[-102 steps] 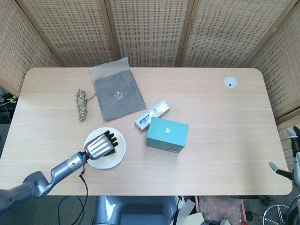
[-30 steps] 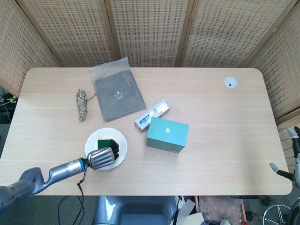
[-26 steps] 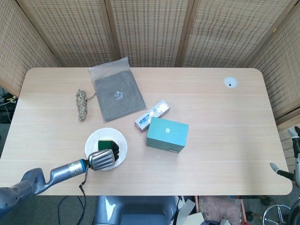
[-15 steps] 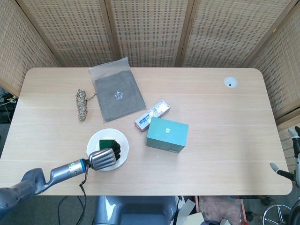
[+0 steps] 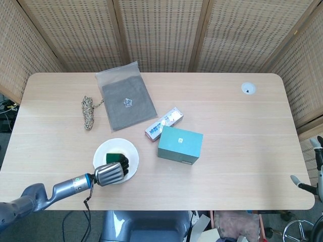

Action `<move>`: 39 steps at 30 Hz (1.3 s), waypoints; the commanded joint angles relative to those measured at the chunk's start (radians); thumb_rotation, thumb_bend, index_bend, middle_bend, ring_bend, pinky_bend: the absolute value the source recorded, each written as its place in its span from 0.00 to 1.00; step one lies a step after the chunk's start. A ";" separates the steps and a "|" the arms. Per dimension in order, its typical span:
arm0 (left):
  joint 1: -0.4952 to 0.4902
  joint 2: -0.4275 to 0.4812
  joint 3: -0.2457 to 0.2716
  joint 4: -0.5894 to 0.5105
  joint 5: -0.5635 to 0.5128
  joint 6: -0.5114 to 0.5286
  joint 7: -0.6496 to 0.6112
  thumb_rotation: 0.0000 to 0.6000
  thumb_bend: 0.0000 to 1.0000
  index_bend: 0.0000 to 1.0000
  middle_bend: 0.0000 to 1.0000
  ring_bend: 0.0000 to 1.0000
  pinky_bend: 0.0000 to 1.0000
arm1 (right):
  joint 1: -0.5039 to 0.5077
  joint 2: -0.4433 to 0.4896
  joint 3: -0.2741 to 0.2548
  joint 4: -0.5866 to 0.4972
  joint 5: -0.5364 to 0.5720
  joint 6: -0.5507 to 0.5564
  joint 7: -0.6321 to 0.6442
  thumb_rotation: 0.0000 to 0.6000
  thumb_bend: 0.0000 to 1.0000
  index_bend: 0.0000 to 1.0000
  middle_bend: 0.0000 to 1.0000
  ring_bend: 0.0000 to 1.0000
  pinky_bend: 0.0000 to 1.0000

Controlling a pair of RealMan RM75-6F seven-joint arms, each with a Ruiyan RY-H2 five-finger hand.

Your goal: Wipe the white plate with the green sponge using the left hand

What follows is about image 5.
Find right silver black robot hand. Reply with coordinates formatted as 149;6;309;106
289;136;323;202

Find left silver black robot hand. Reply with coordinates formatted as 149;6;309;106
93;154;131;187

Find green yellow sponge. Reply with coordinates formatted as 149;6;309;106
105;152;124;163

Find white round plate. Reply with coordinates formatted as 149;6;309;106
93;138;140;185

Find white pink toothpaste box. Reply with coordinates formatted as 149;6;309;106
145;107;184;142

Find chrome stool base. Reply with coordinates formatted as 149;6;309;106
282;218;316;242

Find grey cloth in plastic bag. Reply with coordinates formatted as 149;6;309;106
95;61;159;134

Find teal cardboard box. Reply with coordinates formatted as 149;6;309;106
157;126;204;166

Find pink plastic bag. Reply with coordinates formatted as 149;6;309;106
213;211;265;240

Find beige cardboard piece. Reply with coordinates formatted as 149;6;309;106
188;213;211;240

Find woven bamboo folding screen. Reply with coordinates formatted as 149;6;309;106
0;0;323;137

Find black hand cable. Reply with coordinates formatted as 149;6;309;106
82;180;96;242

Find braided rope bundle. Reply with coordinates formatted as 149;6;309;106
80;95;104;131

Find grey table cable grommet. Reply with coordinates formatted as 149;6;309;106
240;82;256;95

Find tangled floor cables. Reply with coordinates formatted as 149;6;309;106
0;99;19;132

